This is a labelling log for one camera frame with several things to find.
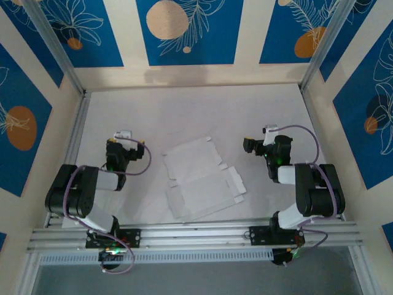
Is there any white and blue paper box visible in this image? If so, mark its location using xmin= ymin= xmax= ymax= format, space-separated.
xmin=161 ymin=136 xmax=246 ymax=219

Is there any black controller box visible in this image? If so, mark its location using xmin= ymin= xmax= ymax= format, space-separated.
xmin=98 ymin=248 xmax=127 ymax=272
xmin=271 ymin=248 xmax=301 ymax=267

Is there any white table mat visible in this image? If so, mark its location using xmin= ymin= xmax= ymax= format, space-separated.
xmin=61 ymin=82 xmax=345 ymax=230

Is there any blue poster orange dot flower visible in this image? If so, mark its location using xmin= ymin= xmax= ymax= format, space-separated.
xmin=30 ymin=0 xmax=125 ymax=68
xmin=333 ymin=27 xmax=393 ymax=191

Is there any blue poster peach circle fern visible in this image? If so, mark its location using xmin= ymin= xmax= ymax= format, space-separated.
xmin=136 ymin=0 xmax=245 ymax=66

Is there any blue poster orange circle flower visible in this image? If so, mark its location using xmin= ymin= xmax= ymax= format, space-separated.
xmin=0 ymin=42 xmax=53 ymax=198

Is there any blue poster orange circle fern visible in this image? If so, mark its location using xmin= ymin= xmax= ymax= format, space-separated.
xmin=259 ymin=0 xmax=341 ymax=65

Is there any blue poster white line flower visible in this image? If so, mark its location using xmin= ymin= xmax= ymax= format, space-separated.
xmin=319 ymin=0 xmax=378 ymax=82
xmin=0 ymin=0 xmax=65 ymax=89

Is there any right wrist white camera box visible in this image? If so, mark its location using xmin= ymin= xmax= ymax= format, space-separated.
xmin=263 ymin=124 xmax=279 ymax=146

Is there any aluminium side rail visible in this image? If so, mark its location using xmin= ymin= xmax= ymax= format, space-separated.
xmin=45 ymin=92 xmax=92 ymax=228

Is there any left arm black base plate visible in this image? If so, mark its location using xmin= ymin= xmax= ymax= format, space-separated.
xmin=85 ymin=228 xmax=142 ymax=249

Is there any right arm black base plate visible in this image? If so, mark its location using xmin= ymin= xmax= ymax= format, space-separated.
xmin=249 ymin=226 xmax=305 ymax=246

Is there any aluminium mounting rail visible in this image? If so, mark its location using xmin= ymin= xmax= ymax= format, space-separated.
xmin=26 ymin=214 xmax=366 ymax=254

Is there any aluminium frame post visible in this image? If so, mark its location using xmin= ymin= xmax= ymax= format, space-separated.
xmin=299 ymin=0 xmax=359 ymax=93
xmin=23 ymin=0 xmax=86 ymax=95

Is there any grey slotted cable duct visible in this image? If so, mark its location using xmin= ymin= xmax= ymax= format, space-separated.
xmin=39 ymin=249 xmax=274 ymax=266

